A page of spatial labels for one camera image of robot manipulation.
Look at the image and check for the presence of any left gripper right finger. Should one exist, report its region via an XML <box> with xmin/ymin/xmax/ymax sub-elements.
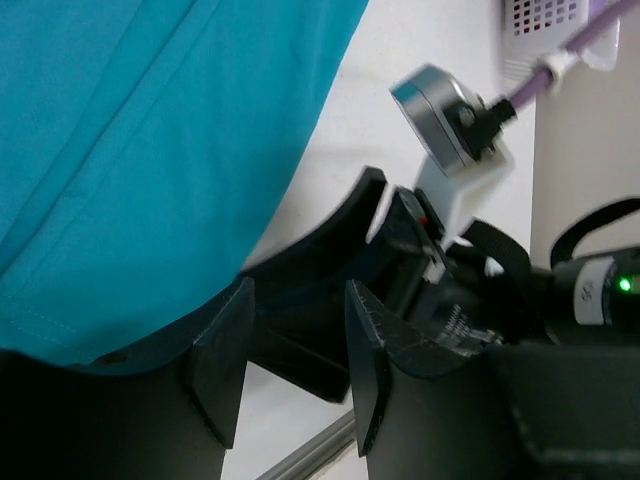
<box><xmin>345</xmin><ymin>281</ymin><xmax>639</xmax><ymax>479</ymax></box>

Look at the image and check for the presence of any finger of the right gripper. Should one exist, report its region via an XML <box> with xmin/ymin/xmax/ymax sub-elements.
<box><xmin>249</xmin><ymin>300</ymin><xmax>350</xmax><ymax>403</ymax></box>

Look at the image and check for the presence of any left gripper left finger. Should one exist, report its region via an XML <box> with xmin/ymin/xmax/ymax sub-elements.
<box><xmin>1</xmin><ymin>278</ymin><xmax>255</xmax><ymax>479</ymax></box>

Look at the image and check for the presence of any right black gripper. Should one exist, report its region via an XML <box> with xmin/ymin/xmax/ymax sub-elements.
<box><xmin>242</xmin><ymin>167</ymin><xmax>544</xmax><ymax>358</ymax></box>

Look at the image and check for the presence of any teal t shirt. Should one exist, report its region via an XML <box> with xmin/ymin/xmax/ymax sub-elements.
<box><xmin>1</xmin><ymin>1</ymin><xmax>366</xmax><ymax>375</ymax></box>

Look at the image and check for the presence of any white plastic basket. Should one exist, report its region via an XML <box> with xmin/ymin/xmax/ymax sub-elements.
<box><xmin>502</xmin><ymin>0</ymin><xmax>611</xmax><ymax>80</ymax></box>

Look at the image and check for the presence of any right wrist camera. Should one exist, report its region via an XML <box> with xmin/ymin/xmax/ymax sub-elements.
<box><xmin>389</xmin><ymin>63</ymin><xmax>516</xmax><ymax>236</ymax></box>

